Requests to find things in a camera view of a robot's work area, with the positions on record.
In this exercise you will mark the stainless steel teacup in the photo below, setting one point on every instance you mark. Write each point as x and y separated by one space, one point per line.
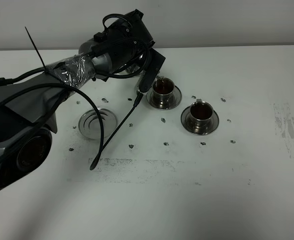
162 90
200 113

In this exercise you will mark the near stainless steel saucer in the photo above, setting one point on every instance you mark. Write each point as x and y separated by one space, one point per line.
199 127

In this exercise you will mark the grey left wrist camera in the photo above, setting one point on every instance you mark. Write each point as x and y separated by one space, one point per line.
140 85

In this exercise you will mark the far stainless steel teacup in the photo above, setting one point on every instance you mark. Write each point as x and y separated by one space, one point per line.
162 90

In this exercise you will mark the stainless steel teapot saucer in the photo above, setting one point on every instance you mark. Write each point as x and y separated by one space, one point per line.
89 125

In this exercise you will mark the black cable tie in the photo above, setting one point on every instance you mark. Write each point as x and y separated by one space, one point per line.
36 49

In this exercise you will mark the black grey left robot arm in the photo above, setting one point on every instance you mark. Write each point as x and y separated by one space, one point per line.
28 104

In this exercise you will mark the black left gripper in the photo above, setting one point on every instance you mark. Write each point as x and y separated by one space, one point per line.
141 42

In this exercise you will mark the near stainless steel teacup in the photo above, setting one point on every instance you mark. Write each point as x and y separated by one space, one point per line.
200 113

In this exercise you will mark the far stainless steel saucer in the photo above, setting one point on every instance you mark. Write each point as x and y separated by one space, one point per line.
174 101

